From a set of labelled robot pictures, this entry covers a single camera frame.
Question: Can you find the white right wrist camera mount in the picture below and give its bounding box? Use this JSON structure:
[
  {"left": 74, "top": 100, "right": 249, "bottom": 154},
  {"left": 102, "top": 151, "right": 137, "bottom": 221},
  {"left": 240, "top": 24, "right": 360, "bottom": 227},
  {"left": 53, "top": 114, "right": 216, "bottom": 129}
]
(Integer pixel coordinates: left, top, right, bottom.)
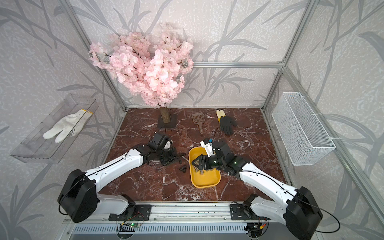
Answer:
[{"left": 200, "top": 139, "right": 215, "bottom": 157}]

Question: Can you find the pink artificial blossom tree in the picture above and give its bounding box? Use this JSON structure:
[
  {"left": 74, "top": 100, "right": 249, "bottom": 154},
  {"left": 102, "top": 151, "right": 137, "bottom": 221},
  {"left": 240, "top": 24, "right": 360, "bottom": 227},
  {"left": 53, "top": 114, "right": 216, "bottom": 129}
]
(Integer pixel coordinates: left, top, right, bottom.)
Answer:
[{"left": 89, "top": 25, "right": 194, "bottom": 128}]

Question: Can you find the white wire mesh basket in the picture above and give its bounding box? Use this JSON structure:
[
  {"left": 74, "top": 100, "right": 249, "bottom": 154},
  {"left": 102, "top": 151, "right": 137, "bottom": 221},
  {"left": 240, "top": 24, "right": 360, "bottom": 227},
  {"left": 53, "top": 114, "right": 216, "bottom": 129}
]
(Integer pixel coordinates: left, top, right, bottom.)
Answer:
[{"left": 272, "top": 92, "right": 336, "bottom": 166}]

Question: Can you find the clear acrylic wall shelf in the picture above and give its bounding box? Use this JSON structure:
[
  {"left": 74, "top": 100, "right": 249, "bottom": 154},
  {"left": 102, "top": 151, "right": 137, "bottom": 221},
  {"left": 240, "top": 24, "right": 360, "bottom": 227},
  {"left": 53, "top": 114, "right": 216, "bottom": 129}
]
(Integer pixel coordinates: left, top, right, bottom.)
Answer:
[{"left": 11, "top": 94, "right": 99, "bottom": 164}]

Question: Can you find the black yellow work glove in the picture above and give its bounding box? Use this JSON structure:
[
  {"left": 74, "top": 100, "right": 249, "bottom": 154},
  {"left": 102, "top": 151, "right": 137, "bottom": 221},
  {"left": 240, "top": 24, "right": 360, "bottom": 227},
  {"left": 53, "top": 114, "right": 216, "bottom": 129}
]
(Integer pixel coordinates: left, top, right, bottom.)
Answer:
[{"left": 216, "top": 110, "right": 238, "bottom": 136}]

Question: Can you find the brown plastic slotted scoop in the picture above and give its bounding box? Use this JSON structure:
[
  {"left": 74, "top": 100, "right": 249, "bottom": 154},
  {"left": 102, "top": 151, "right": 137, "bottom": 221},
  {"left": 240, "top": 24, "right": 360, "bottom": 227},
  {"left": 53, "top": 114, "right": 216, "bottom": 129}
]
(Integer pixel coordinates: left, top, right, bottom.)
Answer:
[{"left": 192, "top": 113, "right": 205, "bottom": 134}]

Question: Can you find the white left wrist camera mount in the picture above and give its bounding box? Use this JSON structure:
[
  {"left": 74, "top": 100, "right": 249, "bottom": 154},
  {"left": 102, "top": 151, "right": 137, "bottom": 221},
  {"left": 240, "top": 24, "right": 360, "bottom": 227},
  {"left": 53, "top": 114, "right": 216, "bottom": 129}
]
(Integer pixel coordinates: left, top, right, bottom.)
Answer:
[{"left": 163, "top": 140, "right": 173, "bottom": 150}]

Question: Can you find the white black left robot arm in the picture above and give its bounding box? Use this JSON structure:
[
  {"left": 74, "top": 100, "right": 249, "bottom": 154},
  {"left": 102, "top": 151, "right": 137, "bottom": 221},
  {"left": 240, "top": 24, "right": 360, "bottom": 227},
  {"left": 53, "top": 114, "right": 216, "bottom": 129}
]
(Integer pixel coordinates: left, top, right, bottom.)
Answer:
[{"left": 58, "top": 133, "right": 178, "bottom": 223}]

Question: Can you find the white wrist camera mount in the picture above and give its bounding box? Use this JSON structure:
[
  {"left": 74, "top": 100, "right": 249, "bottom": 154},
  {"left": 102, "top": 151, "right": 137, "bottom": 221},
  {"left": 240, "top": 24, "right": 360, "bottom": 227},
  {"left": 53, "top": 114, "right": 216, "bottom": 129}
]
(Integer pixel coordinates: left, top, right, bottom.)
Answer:
[
  {"left": 200, "top": 139, "right": 215, "bottom": 157},
  {"left": 163, "top": 140, "right": 173, "bottom": 150}
]

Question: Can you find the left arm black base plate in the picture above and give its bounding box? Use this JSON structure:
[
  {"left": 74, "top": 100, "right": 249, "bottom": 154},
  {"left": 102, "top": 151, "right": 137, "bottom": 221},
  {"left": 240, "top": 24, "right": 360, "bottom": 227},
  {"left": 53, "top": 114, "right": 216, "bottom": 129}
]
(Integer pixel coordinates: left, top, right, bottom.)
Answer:
[{"left": 108, "top": 205, "right": 152, "bottom": 222}]

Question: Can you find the white cotton glove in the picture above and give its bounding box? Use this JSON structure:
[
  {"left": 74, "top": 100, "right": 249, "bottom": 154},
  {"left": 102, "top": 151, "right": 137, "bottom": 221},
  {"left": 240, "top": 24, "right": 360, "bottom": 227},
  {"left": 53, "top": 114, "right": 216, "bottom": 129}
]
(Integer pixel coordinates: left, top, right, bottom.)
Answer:
[{"left": 43, "top": 109, "right": 94, "bottom": 144}]

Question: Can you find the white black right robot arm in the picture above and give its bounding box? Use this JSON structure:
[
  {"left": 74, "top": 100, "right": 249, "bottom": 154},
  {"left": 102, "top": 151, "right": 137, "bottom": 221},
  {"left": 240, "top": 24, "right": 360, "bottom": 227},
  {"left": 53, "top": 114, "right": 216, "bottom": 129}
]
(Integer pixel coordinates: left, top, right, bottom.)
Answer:
[{"left": 189, "top": 139, "right": 323, "bottom": 240}]

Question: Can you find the aluminium front rail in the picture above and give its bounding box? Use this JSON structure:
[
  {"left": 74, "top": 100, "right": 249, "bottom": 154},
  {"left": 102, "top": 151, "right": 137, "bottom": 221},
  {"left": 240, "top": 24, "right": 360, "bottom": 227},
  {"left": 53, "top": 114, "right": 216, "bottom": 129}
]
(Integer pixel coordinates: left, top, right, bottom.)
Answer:
[{"left": 62, "top": 200, "right": 316, "bottom": 224}]

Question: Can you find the yellow plastic storage tray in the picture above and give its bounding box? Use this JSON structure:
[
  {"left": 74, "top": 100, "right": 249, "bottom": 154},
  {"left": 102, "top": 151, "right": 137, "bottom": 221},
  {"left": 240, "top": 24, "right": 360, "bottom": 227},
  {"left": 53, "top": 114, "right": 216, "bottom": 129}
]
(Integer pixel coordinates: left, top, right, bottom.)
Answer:
[{"left": 189, "top": 147, "right": 221, "bottom": 189}]

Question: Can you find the left controller circuit board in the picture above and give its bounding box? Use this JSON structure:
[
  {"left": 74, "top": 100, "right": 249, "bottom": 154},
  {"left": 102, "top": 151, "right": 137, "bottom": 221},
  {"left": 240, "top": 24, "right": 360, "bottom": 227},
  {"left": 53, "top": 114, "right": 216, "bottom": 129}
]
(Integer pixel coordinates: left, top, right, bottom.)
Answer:
[{"left": 117, "top": 222, "right": 144, "bottom": 233}]

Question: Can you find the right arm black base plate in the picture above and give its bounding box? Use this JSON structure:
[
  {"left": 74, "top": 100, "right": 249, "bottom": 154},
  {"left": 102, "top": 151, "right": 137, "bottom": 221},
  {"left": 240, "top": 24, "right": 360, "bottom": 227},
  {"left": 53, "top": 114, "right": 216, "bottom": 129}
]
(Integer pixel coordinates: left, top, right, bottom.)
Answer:
[{"left": 230, "top": 202, "right": 270, "bottom": 222}]

